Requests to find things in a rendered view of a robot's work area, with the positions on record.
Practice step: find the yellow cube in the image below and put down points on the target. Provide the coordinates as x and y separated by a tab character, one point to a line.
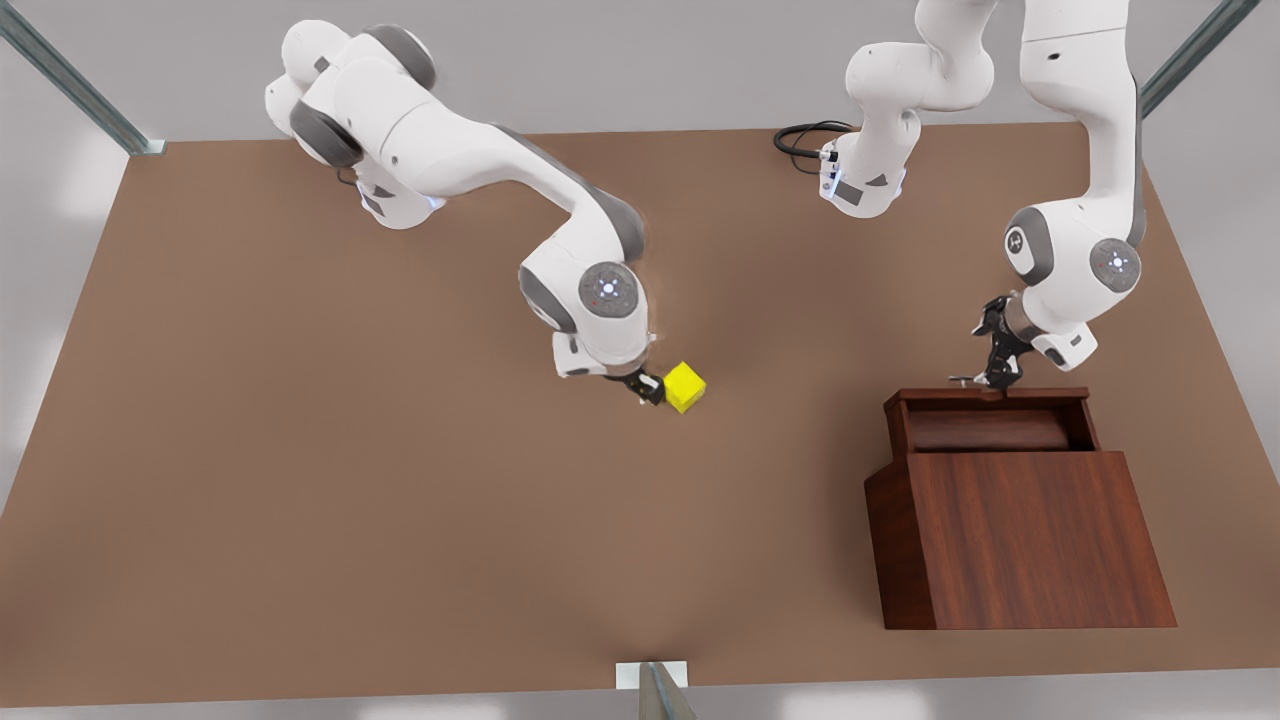
684	386

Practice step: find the brown wooden drawer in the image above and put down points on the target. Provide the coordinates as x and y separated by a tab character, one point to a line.
990	420

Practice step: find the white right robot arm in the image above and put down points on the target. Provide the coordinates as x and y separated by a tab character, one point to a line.
450	150

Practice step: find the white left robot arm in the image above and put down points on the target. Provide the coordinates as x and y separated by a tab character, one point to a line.
1080	120

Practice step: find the brown wooden cabinet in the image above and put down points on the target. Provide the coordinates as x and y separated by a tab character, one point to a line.
1020	540

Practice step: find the silver frame post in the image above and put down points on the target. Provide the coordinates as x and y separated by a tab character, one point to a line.
1195	52
75	78
660	692

